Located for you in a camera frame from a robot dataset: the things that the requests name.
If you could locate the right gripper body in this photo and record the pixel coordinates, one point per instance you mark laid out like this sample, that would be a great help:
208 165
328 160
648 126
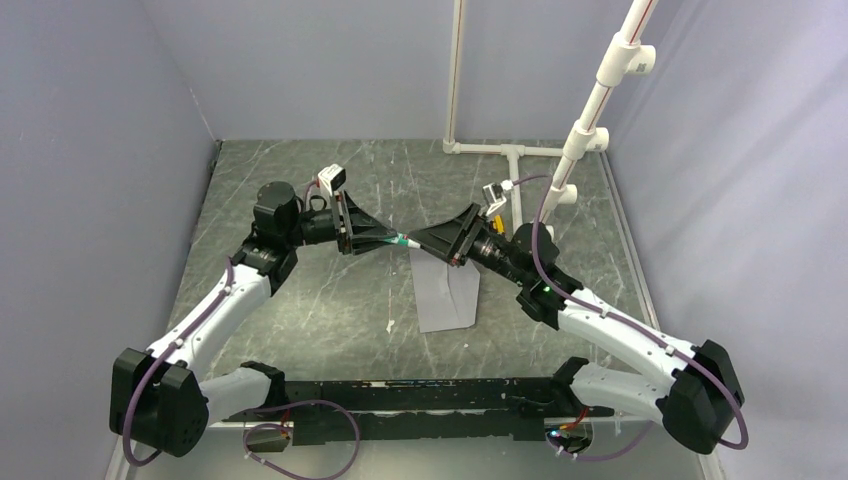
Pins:
487 248

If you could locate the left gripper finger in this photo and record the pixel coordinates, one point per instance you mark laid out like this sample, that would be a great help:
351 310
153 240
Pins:
358 221
363 242

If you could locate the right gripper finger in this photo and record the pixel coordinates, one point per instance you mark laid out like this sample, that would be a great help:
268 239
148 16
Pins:
443 246
455 226

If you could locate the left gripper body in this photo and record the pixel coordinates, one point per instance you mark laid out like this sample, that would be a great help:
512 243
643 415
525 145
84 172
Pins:
318 226

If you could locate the green glue stick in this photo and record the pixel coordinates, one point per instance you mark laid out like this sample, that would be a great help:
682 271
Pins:
403 240

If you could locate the grey envelope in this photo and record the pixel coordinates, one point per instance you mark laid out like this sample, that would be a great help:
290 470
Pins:
446 296

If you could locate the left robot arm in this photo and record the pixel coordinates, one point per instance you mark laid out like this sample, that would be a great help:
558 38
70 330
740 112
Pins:
160 402

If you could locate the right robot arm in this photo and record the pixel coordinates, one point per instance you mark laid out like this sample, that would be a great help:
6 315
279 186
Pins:
691 390

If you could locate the yellow black screwdriver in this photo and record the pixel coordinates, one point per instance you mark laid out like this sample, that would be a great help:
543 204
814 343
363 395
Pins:
498 225

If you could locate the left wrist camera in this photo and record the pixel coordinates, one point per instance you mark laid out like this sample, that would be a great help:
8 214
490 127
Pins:
331 179

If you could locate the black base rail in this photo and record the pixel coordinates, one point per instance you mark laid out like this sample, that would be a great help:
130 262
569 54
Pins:
519 408

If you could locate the white PVC pipe frame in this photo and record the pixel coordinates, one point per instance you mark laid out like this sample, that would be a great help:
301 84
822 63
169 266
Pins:
626 55

